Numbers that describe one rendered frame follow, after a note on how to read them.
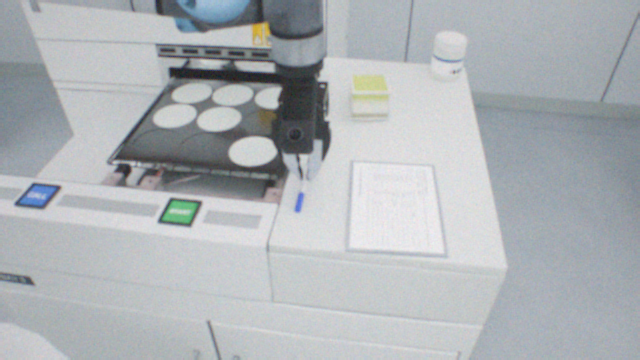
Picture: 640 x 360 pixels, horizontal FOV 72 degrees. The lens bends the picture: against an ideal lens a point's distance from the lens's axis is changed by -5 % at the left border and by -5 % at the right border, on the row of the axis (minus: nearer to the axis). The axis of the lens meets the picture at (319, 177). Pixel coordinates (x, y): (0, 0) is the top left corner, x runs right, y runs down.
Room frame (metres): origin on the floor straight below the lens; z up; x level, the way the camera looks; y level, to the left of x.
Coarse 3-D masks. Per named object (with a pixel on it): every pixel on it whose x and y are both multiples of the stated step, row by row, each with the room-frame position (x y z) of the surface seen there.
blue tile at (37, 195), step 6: (36, 186) 0.58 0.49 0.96; (30, 192) 0.56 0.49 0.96; (36, 192) 0.56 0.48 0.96; (42, 192) 0.56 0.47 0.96; (48, 192) 0.56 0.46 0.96; (24, 198) 0.55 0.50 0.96; (30, 198) 0.55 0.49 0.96; (36, 198) 0.55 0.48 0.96; (42, 198) 0.55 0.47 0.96; (36, 204) 0.53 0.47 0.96; (42, 204) 0.53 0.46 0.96
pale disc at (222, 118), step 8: (208, 112) 0.91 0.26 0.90; (216, 112) 0.91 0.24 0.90; (224, 112) 0.91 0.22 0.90; (232, 112) 0.91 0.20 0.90; (200, 120) 0.88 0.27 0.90; (208, 120) 0.88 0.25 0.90; (216, 120) 0.88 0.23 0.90; (224, 120) 0.88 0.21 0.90; (232, 120) 0.88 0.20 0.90; (208, 128) 0.84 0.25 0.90; (216, 128) 0.84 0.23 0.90; (224, 128) 0.84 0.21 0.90
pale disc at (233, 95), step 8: (224, 88) 1.02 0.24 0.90; (232, 88) 1.02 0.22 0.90; (240, 88) 1.02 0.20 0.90; (248, 88) 1.02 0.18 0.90; (216, 96) 0.98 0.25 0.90; (224, 96) 0.98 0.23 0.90; (232, 96) 0.98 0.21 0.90; (240, 96) 0.98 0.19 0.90; (248, 96) 0.98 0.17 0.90; (224, 104) 0.95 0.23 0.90; (232, 104) 0.94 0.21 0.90
